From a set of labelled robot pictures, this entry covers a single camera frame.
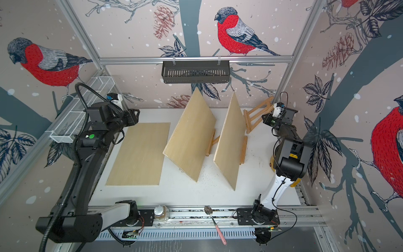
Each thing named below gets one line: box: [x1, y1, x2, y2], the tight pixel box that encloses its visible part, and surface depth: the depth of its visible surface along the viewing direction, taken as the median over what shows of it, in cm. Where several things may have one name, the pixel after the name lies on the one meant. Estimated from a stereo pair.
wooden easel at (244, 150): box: [239, 135, 249, 165], surface depth 96 cm
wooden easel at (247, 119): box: [243, 96, 275, 134], surface depth 106 cm
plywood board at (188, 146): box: [162, 87, 217, 183], surface depth 80 cm
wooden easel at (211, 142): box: [205, 128, 221, 157], surface depth 97 cm
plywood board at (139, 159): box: [105, 122, 171, 186], surface depth 96 cm
